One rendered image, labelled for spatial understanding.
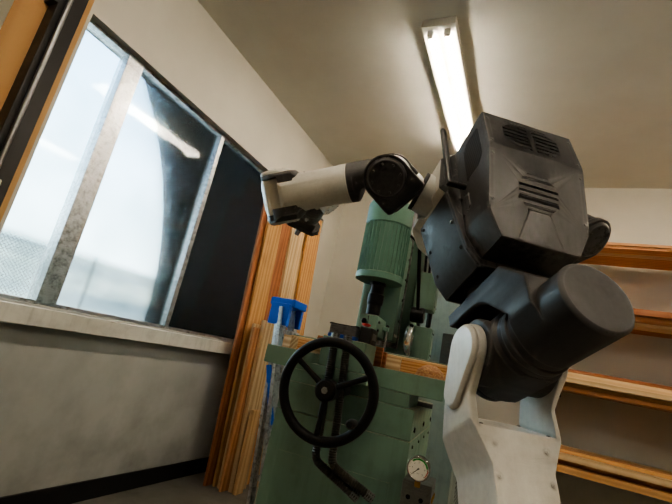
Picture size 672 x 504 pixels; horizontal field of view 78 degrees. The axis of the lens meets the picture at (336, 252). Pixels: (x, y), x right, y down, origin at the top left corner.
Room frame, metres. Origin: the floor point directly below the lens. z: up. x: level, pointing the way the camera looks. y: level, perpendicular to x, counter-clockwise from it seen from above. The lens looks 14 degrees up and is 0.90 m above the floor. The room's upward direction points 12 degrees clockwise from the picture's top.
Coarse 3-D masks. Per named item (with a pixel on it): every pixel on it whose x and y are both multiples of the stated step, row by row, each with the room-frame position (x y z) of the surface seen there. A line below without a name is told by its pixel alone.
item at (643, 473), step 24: (600, 264) 3.05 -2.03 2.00; (624, 264) 2.94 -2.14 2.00; (648, 264) 2.84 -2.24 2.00; (648, 312) 2.57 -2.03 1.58; (576, 384) 2.77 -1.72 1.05; (600, 384) 2.65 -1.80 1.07; (624, 384) 2.68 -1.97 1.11; (648, 384) 2.62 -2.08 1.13; (576, 456) 2.78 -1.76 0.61; (600, 456) 2.87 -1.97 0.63; (600, 480) 2.69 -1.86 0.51; (624, 480) 2.72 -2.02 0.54; (648, 480) 2.60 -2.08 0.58
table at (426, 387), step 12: (276, 348) 1.46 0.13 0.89; (288, 348) 1.45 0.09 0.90; (264, 360) 1.48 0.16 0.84; (276, 360) 1.46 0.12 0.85; (312, 360) 1.41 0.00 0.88; (324, 372) 1.30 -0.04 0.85; (336, 372) 1.28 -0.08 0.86; (348, 372) 1.27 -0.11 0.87; (384, 372) 1.33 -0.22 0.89; (396, 372) 1.31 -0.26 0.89; (360, 384) 1.25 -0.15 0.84; (384, 384) 1.32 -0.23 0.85; (396, 384) 1.31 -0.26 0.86; (408, 384) 1.30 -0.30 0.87; (420, 384) 1.29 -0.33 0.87; (432, 384) 1.27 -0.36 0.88; (444, 384) 1.26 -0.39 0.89; (420, 396) 1.28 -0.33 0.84; (432, 396) 1.27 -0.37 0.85
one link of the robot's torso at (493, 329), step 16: (480, 320) 0.70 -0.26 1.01; (496, 320) 0.67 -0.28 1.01; (496, 336) 0.66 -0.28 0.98; (496, 352) 0.65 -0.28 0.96; (496, 368) 0.66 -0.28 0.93; (512, 368) 0.64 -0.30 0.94; (480, 384) 0.69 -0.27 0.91; (496, 384) 0.68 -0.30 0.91; (512, 384) 0.67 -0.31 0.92; (528, 384) 0.66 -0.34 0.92; (544, 384) 0.65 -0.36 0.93; (512, 400) 0.72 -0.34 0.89
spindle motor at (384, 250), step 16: (368, 224) 1.49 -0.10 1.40; (384, 224) 1.44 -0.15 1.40; (400, 224) 1.44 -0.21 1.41; (368, 240) 1.48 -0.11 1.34; (384, 240) 1.44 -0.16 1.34; (400, 240) 1.45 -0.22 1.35; (368, 256) 1.46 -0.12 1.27; (384, 256) 1.44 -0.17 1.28; (400, 256) 1.45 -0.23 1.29; (368, 272) 1.45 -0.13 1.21; (384, 272) 1.43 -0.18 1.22; (400, 272) 1.46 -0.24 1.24
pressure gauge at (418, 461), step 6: (414, 456) 1.23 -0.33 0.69; (420, 456) 1.22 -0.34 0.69; (408, 462) 1.22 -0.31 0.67; (414, 462) 1.22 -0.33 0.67; (420, 462) 1.21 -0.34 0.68; (426, 462) 1.21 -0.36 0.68; (408, 468) 1.22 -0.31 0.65; (414, 468) 1.22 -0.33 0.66; (420, 468) 1.21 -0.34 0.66; (426, 468) 1.21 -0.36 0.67; (408, 474) 1.22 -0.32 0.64; (414, 474) 1.22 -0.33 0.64; (420, 474) 1.21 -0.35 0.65; (426, 474) 1.21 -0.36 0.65; (414, 480) 1.21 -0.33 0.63; (420, 480) 1.21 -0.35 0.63
